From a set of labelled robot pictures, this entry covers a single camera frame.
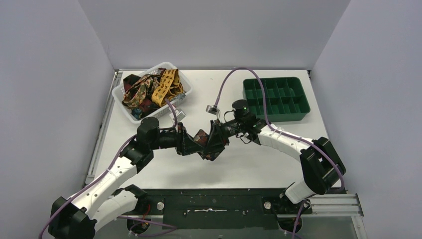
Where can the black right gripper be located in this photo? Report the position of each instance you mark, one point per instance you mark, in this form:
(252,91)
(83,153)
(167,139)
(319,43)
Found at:
(217,141)

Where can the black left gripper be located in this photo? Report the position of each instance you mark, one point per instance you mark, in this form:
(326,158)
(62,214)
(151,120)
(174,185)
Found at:
(181,142)

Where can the dark blue floral tie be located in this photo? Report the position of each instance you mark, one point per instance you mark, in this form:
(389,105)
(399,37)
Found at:
(201,138)

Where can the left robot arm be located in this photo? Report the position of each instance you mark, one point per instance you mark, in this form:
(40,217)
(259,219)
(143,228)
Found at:
(74,218)

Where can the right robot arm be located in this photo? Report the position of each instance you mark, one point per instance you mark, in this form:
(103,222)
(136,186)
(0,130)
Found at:
(320,163)

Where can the yellow patterned tie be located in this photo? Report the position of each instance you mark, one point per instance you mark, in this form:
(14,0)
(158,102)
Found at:
(169,87)

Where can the brown paisley tie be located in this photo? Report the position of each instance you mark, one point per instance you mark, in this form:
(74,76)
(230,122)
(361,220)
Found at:
(146,86)

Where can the green compartment tray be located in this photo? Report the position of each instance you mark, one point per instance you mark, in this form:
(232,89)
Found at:
(283,99)

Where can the dark red tie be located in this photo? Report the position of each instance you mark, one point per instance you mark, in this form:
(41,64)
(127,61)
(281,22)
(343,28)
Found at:
(129,81)

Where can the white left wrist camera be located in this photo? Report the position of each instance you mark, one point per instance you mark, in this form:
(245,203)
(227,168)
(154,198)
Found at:
(178,116)

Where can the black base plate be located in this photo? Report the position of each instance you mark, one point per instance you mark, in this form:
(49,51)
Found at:
(217,208)

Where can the aluminium frame rail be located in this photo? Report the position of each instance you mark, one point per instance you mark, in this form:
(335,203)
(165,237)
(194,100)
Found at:
(337,206)

